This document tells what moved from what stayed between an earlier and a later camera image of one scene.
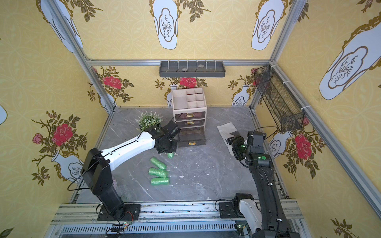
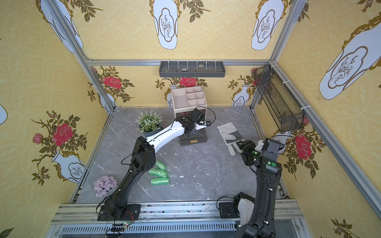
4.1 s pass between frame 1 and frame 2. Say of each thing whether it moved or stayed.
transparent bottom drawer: stayed
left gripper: moved
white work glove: stayed
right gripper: moved
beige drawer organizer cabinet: stayed
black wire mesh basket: stayed
